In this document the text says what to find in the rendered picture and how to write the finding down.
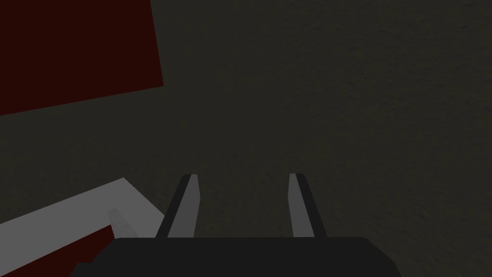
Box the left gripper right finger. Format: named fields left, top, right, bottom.
left=288, top=173, right=328, bottom=239

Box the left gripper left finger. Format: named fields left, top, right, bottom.
left=155, top=174, right=201, bottom=239

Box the dark red flat panel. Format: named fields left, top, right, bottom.
left=0, top=0, right=164, bottom=116

